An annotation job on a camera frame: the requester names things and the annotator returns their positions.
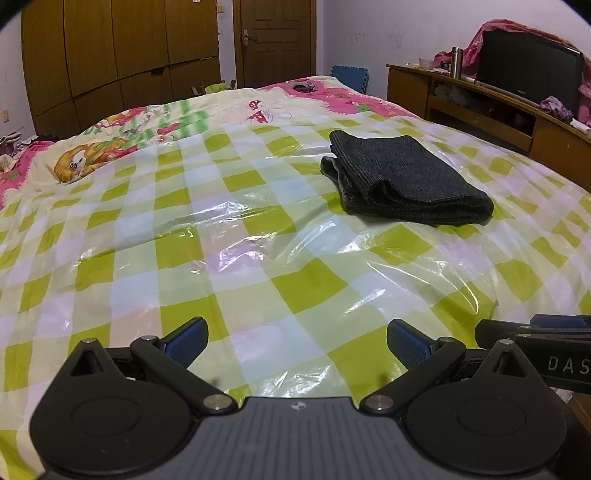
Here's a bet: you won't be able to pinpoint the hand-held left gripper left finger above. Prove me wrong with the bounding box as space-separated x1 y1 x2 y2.
69 317 237 414

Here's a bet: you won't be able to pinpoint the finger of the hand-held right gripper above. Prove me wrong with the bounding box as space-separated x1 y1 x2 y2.
475 320 546 352
530 314 591 326

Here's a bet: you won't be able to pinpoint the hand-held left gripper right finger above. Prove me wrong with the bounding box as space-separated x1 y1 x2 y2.
360 318 534 414

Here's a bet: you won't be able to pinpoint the dark grey pants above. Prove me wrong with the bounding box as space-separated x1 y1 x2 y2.
320 130 495 228

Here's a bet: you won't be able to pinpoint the checkered plastic-covered bed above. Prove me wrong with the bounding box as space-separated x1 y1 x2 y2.
0 75 591 480

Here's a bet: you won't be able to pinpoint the wooden side desk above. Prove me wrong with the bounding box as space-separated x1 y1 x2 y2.
386 63 591 191

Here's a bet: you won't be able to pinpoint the purple cloth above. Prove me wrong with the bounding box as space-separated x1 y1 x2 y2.
537 95 574 123

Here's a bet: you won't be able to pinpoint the black television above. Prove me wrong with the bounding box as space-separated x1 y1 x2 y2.
475 28 584 117

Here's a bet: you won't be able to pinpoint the green cloth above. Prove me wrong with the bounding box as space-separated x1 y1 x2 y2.
203 80 239 96

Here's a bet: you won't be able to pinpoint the striped cloth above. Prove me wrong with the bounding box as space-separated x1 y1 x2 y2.
0 132 23 158

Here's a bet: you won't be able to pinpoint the blue foam mat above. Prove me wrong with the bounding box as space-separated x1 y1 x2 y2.
330 65 370 96

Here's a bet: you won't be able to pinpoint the pink cloth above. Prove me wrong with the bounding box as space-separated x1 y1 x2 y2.
433 19 591 95

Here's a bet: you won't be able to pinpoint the brown wooden wardrobe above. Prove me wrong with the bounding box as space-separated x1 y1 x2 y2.
21 0 223 140

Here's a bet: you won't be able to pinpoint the brown wooden door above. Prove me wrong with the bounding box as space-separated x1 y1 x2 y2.
233 0 317 89

